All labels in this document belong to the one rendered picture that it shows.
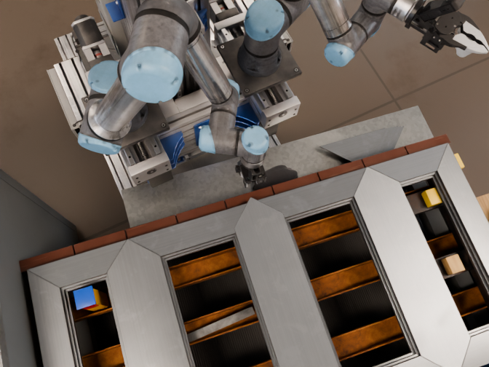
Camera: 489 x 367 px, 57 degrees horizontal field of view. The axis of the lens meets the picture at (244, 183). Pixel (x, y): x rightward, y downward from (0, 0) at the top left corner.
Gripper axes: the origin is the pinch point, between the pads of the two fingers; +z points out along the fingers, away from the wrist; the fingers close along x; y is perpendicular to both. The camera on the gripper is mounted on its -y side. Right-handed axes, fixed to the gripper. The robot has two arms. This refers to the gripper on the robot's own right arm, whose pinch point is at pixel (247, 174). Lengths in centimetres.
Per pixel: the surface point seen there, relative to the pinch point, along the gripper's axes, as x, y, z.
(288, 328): -3, 52, 5
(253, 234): -4.0, 19.9, 5.2
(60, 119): -77, -94, 91
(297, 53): 70, -97, 91
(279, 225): 5.5, 19.4, 5.2
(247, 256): -8.2, 26.4, 5.2
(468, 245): 68, 46, 7
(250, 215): -2.7, 13.0, 5.1
